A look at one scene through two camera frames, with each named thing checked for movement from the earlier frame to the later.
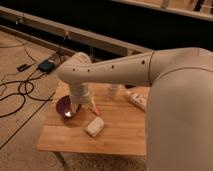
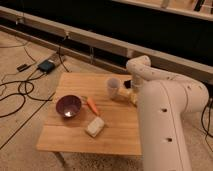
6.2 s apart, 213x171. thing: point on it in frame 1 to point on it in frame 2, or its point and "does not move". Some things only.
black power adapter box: x=46 y=66 does not move
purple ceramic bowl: x=64 y=107 does not move
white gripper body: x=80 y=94 to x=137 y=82
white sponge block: x=94 y=127 does not move
